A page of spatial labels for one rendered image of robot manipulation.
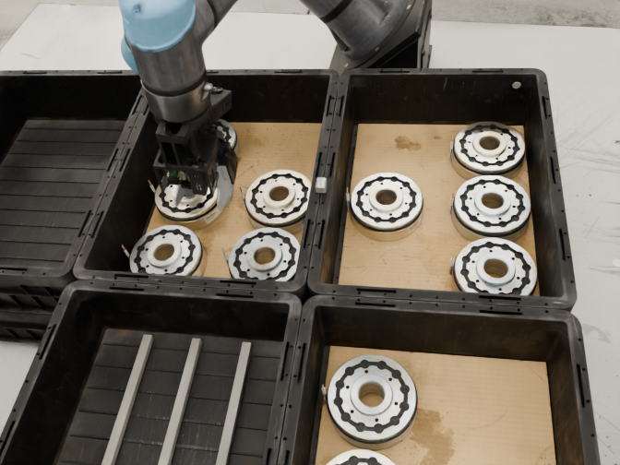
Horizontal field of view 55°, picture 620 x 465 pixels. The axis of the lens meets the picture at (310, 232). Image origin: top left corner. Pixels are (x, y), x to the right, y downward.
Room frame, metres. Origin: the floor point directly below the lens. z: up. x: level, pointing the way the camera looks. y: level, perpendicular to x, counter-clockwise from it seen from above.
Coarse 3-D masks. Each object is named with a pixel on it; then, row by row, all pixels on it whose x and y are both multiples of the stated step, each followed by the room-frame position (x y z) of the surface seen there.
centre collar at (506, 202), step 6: (480, 192) 0.50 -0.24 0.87; (486, 192) 0.50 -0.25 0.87; (492, 192) 0.50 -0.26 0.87; (498, 192) 0.50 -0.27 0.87; (504, 192) 0.49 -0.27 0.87; (474, 198) 0.49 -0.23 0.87; (480, 198) 0.49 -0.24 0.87; (504, 198) 0.48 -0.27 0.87; (474, 204) 0.49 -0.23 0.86; (480, 204) 0.48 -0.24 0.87; (504, 204) 0.47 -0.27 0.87; (510, 204) 0.48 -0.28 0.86; (480, 210) 0.47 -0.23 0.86; (486, 210) 0.47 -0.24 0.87; (492, 210) 0.47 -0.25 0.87; (498, 210) 0.47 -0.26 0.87; (504, 210) 0.46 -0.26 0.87; (492, 216) 0.46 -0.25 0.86
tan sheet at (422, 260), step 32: (384, 128) 0.70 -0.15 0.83; (416, 128) 0.68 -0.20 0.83; (448, 128) 0.67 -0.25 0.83; (384, 160) 0.63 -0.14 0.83; (416, 160) 0.62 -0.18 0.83; (448, 160) 0.60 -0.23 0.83; (448, 192) 0.54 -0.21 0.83; (352, 224) 0.52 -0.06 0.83; (448, 224) 0.49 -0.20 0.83; (352, 256) 0.46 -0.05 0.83; (384, 256) 0.45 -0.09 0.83; (416, 256) 0.44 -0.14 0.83; (448, 256) 0.43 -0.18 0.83; (416, 288) 0.39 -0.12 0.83; (448, 288) 0.39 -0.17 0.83
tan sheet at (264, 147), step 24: (240, 144) 0.73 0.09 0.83; (264, 144) 0.71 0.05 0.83; (288, 144) 0.70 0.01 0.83; (312, 144) 0.69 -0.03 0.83; (240, 168) 0.67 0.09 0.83; (264, 168) 0.66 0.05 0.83; (288, 168) 0.65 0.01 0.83; (312, 168) 0.64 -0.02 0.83; (240, 216) 0.57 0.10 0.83; (216, 240) 0.54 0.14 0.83; (216, 264) 0.50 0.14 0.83; (264, 264) 0.48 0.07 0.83
